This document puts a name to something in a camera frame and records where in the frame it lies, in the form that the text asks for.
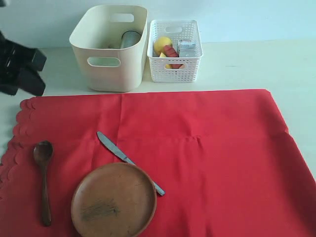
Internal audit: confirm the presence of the yellow lemon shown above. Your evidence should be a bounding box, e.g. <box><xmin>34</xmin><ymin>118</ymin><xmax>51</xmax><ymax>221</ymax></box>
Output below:
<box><xmin>154</xmin><ymin>37</ymin><xmax>172</xmax><ymax>56</ymax></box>

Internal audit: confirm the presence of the red sausage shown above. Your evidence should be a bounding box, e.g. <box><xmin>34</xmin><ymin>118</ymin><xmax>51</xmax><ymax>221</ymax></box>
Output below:
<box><xmin>163</xmin><ymin>45</ymin><xmax>179</xmax><ymax>57</ymax></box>

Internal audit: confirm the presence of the pale green ceramic bowl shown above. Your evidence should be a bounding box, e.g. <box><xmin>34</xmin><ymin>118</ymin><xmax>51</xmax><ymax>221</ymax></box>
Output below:
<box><xmin>87</xmin><ymin>42</ymin><xmax>120</xmax><ymax>67</ymax></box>

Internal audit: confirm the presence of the yellow cheese wedge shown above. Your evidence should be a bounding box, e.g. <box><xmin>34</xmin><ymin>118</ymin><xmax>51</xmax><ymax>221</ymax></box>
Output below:
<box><xmin>159</xmin><ymin>52</ymin><xmax>172</xmax><ymax>69</ymax></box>

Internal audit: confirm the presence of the red tablecloth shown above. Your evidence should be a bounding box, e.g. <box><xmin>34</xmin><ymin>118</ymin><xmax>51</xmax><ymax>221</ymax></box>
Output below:
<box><xmin>0</xmin><ymin>89</ymin><xmax>316</xmax><ymax>237</ymax></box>

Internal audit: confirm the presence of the cream plastic tub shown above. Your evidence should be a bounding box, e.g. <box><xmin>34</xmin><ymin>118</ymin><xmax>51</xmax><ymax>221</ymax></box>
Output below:
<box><xmin>69</xmin><ymin>4</ymin><xmax>148</xmax><ymax>92</ymax></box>

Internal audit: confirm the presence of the white perforated plastic basket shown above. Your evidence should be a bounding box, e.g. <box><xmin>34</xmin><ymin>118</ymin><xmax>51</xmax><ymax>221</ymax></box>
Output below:
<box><xmin>147</xmin><ymin>20</ymin><xmax>203</xmax><ymax>82</ymax></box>

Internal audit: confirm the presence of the brown clay plate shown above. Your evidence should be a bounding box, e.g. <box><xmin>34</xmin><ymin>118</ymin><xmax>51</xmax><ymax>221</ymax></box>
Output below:
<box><xmin>71</xmin><ymin>162</ymin><xmax>157</xmax><ymax>237</ymax></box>

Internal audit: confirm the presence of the blue white milk carton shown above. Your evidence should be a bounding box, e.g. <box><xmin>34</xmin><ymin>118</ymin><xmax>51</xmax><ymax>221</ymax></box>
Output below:
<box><xmin>177</xmin><ymin>39</ymin><xmax>196</xmax><ymax>57</ymax></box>

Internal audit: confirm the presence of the stainless steel cup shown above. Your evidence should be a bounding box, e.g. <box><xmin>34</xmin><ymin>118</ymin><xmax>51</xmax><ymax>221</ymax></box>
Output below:
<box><xmin>120</xmin><ymin>30</ymin><xmax>142</xmax><ymax>49</ymax></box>

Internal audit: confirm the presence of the dark wooden spoon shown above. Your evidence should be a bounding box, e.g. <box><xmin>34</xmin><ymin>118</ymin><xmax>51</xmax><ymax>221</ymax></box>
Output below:
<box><xmin>33</xmin><ymin>141</ymin><xmax>53</xmax><ymax>227</ymax></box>

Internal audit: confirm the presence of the metal table knife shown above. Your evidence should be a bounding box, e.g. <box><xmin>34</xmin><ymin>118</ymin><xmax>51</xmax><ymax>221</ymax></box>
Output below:
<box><xmin>96</xmin><ymin>131</ymin><xmax>166</xmax><ymax>197</ymax></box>

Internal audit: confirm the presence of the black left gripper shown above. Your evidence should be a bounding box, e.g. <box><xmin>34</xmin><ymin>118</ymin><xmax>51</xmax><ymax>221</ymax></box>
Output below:
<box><xmin>0</xmin><ymin>32</ymin><xmax>47</xmax><ymax>96</ymax></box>

